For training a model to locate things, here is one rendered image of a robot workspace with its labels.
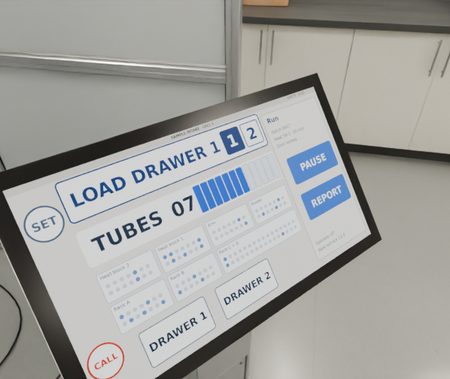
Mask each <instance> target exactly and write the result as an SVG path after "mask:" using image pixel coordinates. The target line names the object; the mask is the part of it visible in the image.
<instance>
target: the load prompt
mask: <svg viewBox="0 0 450 379"><path fill-rule="evenodd" d="M268 145H269V142H268V140H267V138H266V135H265V132H264V131H263V127H262V125H261V123H260V120H259V117H258V116H257V113H255V114H252V115H249V116H246V117H243V118H240V119H238V120H234V121H232V122H229V123H225V124H223V125H221V126H217V127H214V128H212V129H208V130H205V131H204V132H200V133H197V134H195V135H191V136H188V137H186V138H182V139H180V140H177V141H173V142H171V143H169V144H165V145H163V146H160V147H156V148H154V149H152V150H148V151H145V152H143V153H139V154H136V155H134V156H131V157H128V158H125V159H122V160H119V161H117V162H113V163H111V164H108V165H104V166H102V167H100V168H96V169H93V170H91V171H87V172H84V173H83V174H79V175H76V176H74V177H70V178H67V179H65V180H61V181H59V182H56V183H53V187H54V189H55V190H56V194H57V195H58V197H59V200H60V202H61V204H62V207H63V209H64V211H65V214H66V216H67V218H68V221H69V222H70V224H71V226H73V225H74V224H77V223H79V222H82V221H84V220H87V219H89V218H91V217H94V216H96V215H99V214H102V213H104V212H106V211H109V210H111V209H113V208H116V207H119V206H121V205H124V204H126V203H128V202H131V201H133V200H136V199H139V198H141V197H143V196H146V195H148V194H150V193H153V192H156V191H157V190H161V189H163V188H165V187H167V186H170V185H172V184H174V183H177V182H180V181H182V180H185V179H187V178H189V177H192V176H194V175H197V174H199V173H202V172H204V171H207V170H209V169H211V168H214V167H217V166H219V165H222V164H224V163H226V162H229V161H231V160H234V159H236V158H239V157H240V156H244V155H246V154H248V153H251V152H253V151H255V150H259V149H260V148H263V147H266V146H268Z"/></svg>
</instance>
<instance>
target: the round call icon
mask: <svg viewBox="0 0 450 379"><path fill-rule="evenodd" d="M79 356H80V358H81V361H82V363H83V364H84V368H85V369H86V371H87V374H88V376H89V378H90V379H114V378H116V377H117V376H118V375H120V374H122V373H124V372H125V371H126V370H128V369H129V368H131V367H132V366H131V365H130V363H129V360H128V358H127V356H126V353H125V351H124V349H123V346H122V344H121V343H120V339H119V338H118V336H117V333H116V334H115V335H112V336H111V337H110V338H107V339H106V340H104V341H102V342H101V343H99V344H97V345H96V346H94V347H91V348H90V349H89V350H87V351H85V352H83V353H82V354H80V355H79Z"/></svg>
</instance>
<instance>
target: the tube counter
mask: <svg viewBox="0 0 450 379"><path fill-rule="evenodd" d="M281 178H282V175H281V172H280V170H279V167H278V164H277V162H276V160H275V157H274V155H273V153H272V151H271V152H268V153H266V154H263V155H262V156H258V157H257V158H254V159H252V160H249V161H247V162H244V163H242V164H240V165H237V166H235V167H233V168H230V169H228V170H226V171H222V172H221V173H219V174H216V175H214V176H211V177H208V178H206V179H204V180H201V181H200V182H197V183H194V184H192V185H190V186H187V187H185V188H183V189H180V190H178V191H176V192H173V193H171V194H168V195H167V196H164V198H165V200H166V203H167V205H168V207H169V210H170V212H171V214H172V217H173V219H174V221H175V224H176V226H177V228H178V227H179V226H183V225H184V224H186V223H189V222H190V221H192V220H195V219H197V218H199V217H201V216H203V215H205V214H207V213H209V212H212V211H214V210H216V209H218V208H220V207H222V206H224V205H227V204H229V203H230V202H233V201H235V200H236V199H240V198H241V197H243V196H246V195H247V194H249V193H252V192H254V191H256V190H258V189H260V188H262V187H264V186H266V185H269V184H271V183H273V182H275V181H277V180H279V179H281Z"/></svg>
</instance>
